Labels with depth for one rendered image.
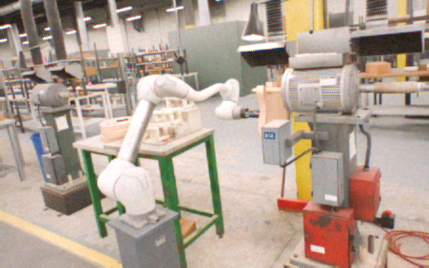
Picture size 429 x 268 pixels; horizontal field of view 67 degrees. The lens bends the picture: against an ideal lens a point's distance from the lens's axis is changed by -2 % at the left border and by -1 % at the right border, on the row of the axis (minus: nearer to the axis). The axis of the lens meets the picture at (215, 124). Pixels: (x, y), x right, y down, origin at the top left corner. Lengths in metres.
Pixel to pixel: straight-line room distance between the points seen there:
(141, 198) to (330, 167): 0.97
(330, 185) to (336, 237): 0.29
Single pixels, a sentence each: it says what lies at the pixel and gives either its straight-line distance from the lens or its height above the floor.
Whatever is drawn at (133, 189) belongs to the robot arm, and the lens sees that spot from 1.70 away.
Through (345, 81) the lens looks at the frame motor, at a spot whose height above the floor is 1.30.
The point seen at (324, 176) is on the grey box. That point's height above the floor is 0.82.
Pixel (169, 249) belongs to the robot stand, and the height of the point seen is 0.53.
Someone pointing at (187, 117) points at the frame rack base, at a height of 1.06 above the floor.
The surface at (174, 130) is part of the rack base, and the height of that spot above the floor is 1.00.
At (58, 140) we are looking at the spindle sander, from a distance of 3.85.
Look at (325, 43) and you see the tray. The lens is 1.94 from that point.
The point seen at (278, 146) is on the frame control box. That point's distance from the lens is 1.66.
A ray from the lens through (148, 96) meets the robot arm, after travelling 1.96.
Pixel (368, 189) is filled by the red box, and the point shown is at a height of 0.74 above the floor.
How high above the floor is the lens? 1.53
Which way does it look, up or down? 13 degrees down
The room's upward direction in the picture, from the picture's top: 7 degrees counter-clockwise
